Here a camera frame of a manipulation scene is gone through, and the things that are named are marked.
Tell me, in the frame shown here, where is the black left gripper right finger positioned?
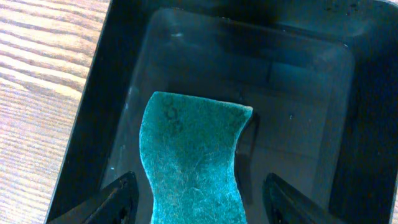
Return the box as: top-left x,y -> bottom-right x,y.
262,173 -> 344,224

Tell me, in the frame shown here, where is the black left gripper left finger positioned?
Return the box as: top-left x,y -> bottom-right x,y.
49,171 -> 139,224

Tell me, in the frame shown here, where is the green yellow sponge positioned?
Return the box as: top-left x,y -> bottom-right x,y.
139,91 -> 252,224

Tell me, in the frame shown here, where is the black rectangular sponge tray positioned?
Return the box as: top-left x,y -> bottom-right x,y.
45,1 -> 397,223

